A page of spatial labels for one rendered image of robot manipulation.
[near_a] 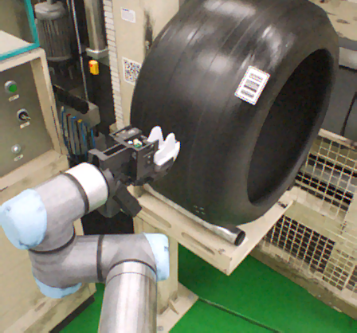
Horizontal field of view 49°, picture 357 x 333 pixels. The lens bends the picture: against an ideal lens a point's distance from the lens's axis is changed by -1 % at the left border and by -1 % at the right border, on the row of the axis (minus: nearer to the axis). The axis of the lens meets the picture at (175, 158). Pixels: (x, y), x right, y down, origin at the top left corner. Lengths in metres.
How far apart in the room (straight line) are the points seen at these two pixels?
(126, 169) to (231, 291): 1.45
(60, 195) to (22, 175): 0.75
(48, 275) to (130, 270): 0.14
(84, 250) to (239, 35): 0.48
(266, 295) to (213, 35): 1.51
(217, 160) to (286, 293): 1.41
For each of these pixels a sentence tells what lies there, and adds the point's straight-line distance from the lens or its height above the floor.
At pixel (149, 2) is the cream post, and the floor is 1.42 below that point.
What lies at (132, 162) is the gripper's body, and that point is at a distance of 0.67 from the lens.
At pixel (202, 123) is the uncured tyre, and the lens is 0.75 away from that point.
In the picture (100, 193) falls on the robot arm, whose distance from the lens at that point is 0.62.
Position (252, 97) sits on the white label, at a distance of 0.74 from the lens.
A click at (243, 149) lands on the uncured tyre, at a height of 1.25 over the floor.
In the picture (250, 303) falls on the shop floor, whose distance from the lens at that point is 2.04.
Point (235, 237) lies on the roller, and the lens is 1.06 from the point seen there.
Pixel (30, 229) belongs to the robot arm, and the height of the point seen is 1.31.
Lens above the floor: 1.72
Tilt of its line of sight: 39 degrees down
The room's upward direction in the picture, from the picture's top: straight up
